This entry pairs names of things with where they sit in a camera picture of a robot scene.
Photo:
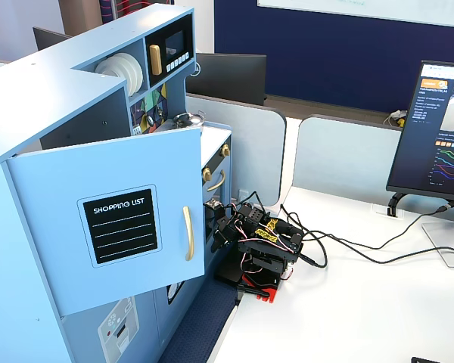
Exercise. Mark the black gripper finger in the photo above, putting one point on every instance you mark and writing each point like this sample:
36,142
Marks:
220,242
213,205

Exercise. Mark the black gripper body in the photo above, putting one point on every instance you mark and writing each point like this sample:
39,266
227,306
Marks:
220,231

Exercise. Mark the blue door with shopping list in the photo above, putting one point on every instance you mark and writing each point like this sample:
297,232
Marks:
41,227

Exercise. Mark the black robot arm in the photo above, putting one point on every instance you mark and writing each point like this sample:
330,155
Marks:
266,246

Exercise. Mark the blue oven door with window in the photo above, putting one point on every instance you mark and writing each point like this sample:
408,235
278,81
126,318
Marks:
223,200

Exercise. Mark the blue door with dishwasher print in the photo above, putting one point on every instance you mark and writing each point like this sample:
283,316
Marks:
162,325

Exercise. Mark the black toy microwave door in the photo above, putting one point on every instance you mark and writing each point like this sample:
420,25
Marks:
178,41

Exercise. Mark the blue door with dispenser print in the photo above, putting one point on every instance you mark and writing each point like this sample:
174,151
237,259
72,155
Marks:
79,332

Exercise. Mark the gold stove knob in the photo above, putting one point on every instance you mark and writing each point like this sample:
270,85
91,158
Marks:
225,150
206,174

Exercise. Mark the white socket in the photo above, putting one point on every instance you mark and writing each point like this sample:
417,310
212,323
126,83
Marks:
244,194

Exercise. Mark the grey desk divider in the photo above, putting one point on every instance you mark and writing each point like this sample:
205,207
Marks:
344,155
249,151

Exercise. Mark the red table clamp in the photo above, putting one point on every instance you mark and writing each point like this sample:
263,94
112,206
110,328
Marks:
266,295

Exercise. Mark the dark blue fabric panel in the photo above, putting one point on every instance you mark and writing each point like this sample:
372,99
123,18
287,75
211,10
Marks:
200,321

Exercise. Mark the steel pot with lid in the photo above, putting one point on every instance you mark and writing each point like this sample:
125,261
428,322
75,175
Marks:
189,120

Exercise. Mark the steel ladle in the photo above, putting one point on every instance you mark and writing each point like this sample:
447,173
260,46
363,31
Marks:
150,120

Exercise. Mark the steel spatula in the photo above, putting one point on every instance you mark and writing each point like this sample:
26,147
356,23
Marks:
137,131

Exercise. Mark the black switched-off monitor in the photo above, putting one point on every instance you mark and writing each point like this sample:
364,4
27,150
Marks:
231,79

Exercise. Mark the white toy plate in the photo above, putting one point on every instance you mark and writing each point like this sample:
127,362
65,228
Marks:
107,68
138,73
128,70

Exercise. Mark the yellow white plug bundle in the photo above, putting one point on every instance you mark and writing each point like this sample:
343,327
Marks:
397,118

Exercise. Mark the blue toy kitchen body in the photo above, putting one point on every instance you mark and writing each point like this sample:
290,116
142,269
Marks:
41,94

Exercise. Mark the silver monitor stand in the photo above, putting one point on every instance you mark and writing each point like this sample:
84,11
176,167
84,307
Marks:
444,242

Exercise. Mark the monitor with lit screen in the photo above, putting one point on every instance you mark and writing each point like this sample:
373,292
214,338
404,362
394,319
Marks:
431,143

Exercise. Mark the dark monitor back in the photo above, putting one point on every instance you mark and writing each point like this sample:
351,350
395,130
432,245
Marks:
49,38

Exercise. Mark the white projection board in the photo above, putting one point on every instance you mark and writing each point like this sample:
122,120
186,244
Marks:
363,7

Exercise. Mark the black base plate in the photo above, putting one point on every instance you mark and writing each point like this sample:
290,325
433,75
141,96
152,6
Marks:
229,274

